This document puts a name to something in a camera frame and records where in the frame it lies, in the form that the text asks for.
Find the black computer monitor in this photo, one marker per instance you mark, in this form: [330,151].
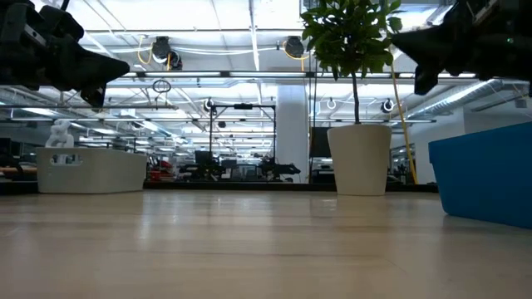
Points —
[320,143]

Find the green leafy plant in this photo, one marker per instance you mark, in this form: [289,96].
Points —
[349,37]

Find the white plant pot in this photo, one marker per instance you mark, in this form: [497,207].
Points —
[359,162]

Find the blue plastic bin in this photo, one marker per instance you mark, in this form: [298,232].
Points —
[486,178]

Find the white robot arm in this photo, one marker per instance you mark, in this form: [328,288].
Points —
[60,137]

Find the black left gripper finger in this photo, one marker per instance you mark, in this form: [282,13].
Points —
[83,66]

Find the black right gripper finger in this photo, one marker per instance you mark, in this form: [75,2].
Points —
[432,50]

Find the white plastic bin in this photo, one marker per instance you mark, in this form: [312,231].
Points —
[95,174]

